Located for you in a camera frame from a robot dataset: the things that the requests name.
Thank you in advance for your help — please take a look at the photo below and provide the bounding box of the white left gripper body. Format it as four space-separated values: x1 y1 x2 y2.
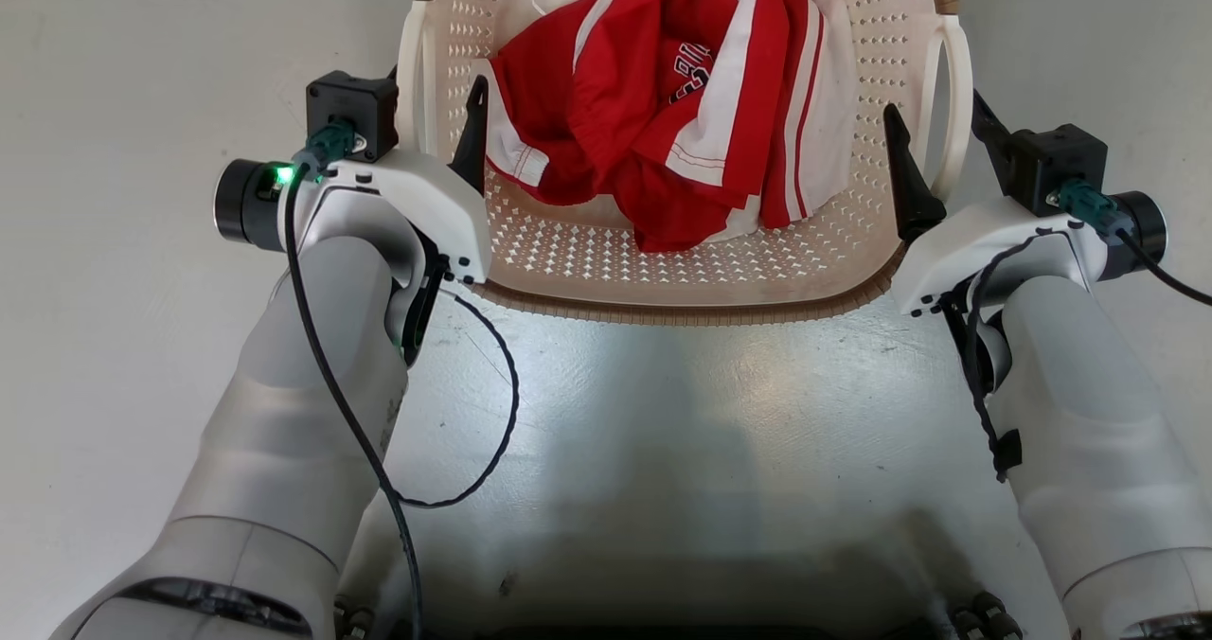
213 150 494 287

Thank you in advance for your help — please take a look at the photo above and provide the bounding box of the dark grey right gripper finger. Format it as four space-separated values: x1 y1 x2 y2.
882 102 949 244
971 88 1015 173

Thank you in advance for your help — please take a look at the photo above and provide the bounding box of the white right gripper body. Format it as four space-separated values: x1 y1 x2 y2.
889 191 1168 318

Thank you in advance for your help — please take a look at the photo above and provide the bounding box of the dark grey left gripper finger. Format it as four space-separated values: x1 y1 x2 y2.
449 76 490 195

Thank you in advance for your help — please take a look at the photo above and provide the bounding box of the beige perforated plastic laundry basket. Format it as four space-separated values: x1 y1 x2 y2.
395 0 975 328

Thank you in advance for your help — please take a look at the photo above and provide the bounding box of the red and white sports garment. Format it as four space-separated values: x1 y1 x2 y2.
487 0 859 254

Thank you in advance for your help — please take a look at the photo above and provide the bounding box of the black right camera cable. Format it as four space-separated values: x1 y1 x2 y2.
1056 178 1212 308

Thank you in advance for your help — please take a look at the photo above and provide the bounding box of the looping black left gripper cable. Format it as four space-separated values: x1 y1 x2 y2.
398 285 521 510

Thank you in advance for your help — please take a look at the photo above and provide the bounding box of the long black left arm cable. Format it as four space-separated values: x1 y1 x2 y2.
282 119 424 640

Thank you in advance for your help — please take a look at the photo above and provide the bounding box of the black ribbed cable conduit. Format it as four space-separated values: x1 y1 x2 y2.
949 590 1025 640
333 597 376 640

